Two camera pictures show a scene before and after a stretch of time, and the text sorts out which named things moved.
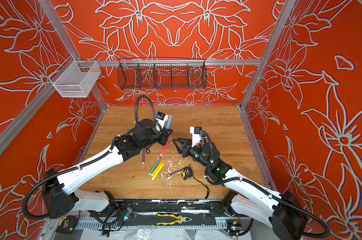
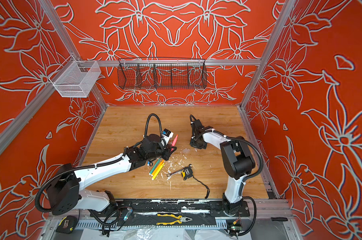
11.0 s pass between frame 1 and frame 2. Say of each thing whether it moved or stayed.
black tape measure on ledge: stayed
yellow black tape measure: stayed
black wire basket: stayed
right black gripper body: moved
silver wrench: stayed
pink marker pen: moved
